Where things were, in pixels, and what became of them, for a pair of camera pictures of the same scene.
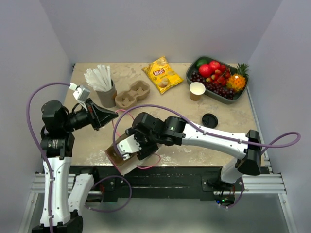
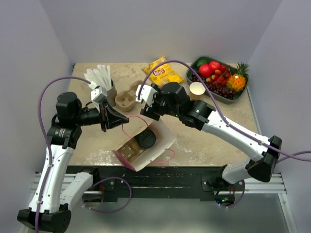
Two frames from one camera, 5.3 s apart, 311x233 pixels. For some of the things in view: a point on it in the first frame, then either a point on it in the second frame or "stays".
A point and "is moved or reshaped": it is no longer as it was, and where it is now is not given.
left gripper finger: [98, 116] to [114, 119]
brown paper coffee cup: [196, 89] stays
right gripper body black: [147, 143] to [160, 107]
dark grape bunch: [213, 86] stays
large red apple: [205, 70] stays
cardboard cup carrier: [117, 159] is moved or reshaped
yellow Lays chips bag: [163, 74] stays
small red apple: [214, 65] stays
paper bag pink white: [124, 166] is moved or reshaped
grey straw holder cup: [107, 99] stays
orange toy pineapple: [236, 81] stays
